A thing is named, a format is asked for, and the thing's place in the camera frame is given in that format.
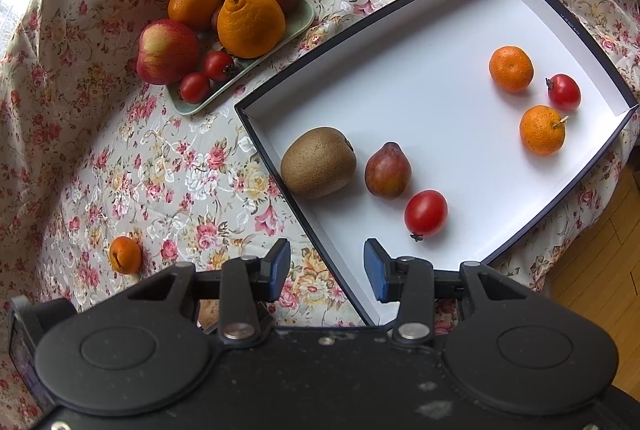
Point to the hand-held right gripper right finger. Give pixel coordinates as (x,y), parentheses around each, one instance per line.
(375,273)

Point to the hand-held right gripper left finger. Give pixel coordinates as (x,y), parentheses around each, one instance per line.
(280,271)

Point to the red cherry tomato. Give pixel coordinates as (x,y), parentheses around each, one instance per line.
(195,88)
(564,91)
(217,65)
(426,212)

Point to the small red pear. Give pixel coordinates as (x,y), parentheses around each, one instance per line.
(387,170)

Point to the brown kiwi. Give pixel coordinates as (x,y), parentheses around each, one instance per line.
(318,163)

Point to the white box with dark rim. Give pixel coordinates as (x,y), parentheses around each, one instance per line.
(425,110)

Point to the small mandarin with stem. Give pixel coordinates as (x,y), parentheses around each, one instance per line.
(542,130)

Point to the brown fruit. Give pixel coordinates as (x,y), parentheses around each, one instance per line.
(207,312)

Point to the red apple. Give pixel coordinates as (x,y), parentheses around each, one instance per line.
(167,53)

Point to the large knobbed orange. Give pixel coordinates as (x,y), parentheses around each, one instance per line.
(251,24)

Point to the green rectangular plate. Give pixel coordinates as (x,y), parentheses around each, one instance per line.
(296,18)

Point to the dark red plum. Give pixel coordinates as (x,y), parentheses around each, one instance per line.
(215,18)

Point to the round orange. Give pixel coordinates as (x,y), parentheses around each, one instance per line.
(194,4)

